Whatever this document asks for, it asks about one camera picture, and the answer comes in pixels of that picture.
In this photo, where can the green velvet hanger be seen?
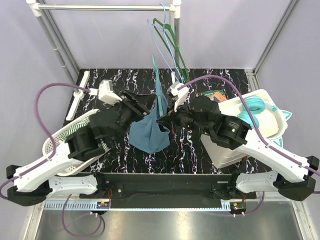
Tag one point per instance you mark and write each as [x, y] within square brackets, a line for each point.
[169, 39]

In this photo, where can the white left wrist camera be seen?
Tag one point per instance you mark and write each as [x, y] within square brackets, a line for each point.
[105, 93]

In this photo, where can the green striped tank top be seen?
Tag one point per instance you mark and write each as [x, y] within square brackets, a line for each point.
[75, 128]

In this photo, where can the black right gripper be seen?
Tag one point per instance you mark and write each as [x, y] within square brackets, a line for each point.
[169, 121]

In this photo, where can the black mounting base plate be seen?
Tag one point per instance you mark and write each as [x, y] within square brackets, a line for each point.
[166, 191]

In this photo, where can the teal tank top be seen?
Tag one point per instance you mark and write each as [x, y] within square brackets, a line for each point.
[147, 135]

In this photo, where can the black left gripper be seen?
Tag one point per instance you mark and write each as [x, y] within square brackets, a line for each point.
[140, 105]

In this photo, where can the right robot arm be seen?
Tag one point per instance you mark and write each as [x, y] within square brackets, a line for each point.
[291, 175]

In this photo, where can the teal plastic hanger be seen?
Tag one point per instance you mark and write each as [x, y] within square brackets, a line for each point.
[156, 72]

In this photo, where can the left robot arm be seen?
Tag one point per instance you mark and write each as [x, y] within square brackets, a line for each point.
[39, 180]

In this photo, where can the white perforated plastic basket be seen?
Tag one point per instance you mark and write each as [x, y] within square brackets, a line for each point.
[80, 165]

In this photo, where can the light blue wire hanger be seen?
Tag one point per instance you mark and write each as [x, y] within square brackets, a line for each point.
[161, 48]

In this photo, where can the teal cat-ear headphones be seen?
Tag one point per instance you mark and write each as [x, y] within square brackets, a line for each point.
[257, 105]

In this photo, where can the white storage box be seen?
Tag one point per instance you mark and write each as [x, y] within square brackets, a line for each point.
[270, 120]

